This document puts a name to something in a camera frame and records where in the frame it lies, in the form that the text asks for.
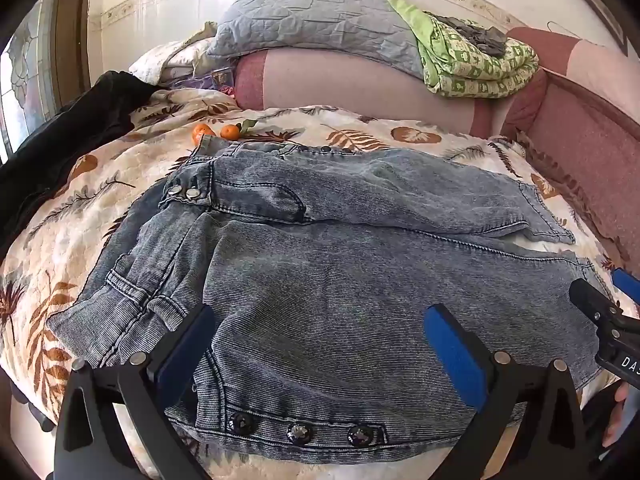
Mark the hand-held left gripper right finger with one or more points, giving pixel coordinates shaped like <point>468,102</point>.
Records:
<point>452,355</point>

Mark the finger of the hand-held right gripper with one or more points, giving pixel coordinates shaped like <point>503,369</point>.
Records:
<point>590,300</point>
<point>627,285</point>

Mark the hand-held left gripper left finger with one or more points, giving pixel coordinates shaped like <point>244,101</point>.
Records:
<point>185,355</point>

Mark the blue denim pants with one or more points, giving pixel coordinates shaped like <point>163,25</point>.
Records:
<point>325,285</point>

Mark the person's right hand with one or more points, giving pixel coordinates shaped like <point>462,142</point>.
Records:
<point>616,415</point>

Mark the pink sofa back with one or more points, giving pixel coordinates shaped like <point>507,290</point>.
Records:
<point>590,125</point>

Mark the leaf print blanket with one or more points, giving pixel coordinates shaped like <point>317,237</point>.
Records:
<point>75,200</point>

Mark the orange tangerine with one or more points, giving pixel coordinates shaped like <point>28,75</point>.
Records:
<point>202,133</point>

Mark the black garment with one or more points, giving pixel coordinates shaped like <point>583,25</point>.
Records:
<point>60,135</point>

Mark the green printed cloth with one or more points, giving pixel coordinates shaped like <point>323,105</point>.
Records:
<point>465,70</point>

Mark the purple packet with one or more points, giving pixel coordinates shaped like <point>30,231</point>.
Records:
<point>215,79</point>

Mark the grey crumpled cloth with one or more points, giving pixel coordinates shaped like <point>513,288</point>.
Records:
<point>475,35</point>

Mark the white quilted cloth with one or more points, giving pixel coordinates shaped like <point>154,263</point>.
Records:
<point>165,60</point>

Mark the stained glass window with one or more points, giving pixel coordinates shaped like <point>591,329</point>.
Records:
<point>25,75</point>

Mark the grey quilted pillow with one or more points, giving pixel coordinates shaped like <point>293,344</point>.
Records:
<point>310,15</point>

